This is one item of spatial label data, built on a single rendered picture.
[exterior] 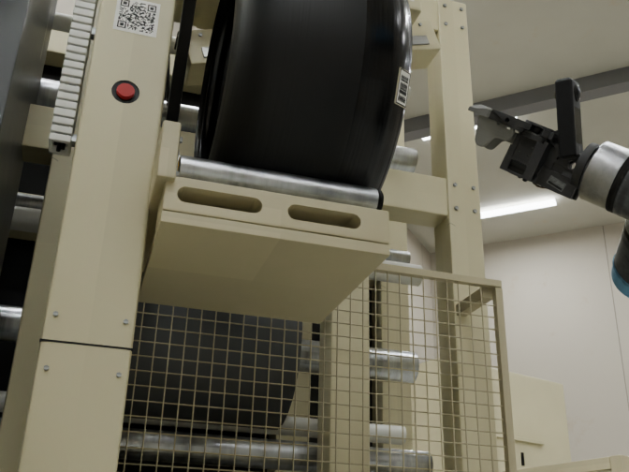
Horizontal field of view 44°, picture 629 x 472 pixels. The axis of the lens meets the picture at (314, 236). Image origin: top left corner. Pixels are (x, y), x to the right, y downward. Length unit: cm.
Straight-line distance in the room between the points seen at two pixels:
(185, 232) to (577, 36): 791
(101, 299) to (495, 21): 756
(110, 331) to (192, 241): 18
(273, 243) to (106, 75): 42
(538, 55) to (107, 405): 820
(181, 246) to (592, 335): 1149
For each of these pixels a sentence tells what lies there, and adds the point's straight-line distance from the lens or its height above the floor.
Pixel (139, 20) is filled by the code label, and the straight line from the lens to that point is 146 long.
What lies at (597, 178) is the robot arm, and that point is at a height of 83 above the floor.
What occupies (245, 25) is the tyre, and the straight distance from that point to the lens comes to 128.
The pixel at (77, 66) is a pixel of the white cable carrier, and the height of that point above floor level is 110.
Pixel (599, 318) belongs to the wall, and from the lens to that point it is 1260.
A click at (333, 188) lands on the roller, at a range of 126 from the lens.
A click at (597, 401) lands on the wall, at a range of 1229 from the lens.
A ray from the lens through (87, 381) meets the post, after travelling 117.
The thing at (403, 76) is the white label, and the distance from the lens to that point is 132.
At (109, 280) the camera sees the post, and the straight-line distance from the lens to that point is 121.
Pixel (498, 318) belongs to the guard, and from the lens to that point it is 189.
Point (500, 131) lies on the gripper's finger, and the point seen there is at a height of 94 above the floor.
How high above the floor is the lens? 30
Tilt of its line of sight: 25 degrees up
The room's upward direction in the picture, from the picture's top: 2 degrees clockwise
